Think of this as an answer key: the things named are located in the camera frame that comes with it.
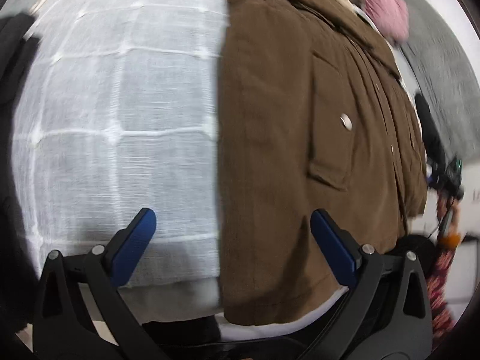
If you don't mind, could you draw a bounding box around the brown coat with fur collar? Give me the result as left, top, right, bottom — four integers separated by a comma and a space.
218, 0, 427, 326

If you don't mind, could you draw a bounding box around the black folded garment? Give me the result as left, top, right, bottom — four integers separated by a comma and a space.
415, 92, 446, 167

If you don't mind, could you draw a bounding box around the grey bed sheet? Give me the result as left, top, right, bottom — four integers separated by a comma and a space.
82, 276, 350, 342

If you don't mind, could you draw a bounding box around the grey quilted headboard cushion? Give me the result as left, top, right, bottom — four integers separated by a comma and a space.
400, 0, 479, 161

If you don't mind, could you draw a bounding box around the light blue checked blanket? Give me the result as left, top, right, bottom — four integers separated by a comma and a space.
12, 0, 228, 286

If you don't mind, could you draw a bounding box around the pink velvet pillow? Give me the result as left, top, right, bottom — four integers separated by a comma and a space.
360, 0, 409, 44

